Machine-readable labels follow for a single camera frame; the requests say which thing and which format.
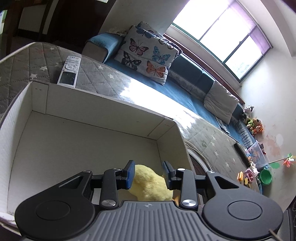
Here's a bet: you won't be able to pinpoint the yellow plush chick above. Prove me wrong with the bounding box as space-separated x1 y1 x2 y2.
129 164 173 201

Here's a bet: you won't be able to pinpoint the round induction cooktop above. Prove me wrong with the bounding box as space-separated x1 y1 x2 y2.
187 147 214 175

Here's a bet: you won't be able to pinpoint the small toy cars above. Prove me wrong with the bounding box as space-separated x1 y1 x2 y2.
237 168 254 188

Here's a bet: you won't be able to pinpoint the black remote control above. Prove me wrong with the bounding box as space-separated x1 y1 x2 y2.
233 142 251 168

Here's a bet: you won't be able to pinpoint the grey cardboard box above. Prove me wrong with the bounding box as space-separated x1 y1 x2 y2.
1 81 190 228

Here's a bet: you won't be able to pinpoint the clear plastic toy bin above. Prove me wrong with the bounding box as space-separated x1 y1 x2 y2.
247 141 268 170

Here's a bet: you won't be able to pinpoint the green plastic bucket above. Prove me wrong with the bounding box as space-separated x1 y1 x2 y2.
259 169 272 185

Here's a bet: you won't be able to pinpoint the grey sofa cushion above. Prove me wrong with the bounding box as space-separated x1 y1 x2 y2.
203 81 239 125

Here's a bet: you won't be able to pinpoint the stuffed toys pile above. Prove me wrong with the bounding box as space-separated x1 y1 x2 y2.
242 105 263 136

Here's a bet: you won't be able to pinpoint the blue sofa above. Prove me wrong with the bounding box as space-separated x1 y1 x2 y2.
82 33 255 148

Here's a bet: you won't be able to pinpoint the colourful pinwheel toy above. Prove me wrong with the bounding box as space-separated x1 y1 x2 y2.
269 153 295 168

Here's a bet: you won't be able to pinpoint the silver remote control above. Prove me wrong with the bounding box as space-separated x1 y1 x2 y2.
57 56 81 88

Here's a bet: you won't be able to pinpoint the butterfly print cushion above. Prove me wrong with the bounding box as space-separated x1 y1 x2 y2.
114 22 182 85

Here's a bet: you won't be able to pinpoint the grey star quilted table cover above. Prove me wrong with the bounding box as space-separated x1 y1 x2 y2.
0 41 263 193

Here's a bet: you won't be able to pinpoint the window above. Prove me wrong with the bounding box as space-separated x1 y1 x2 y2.
172 1 272 82

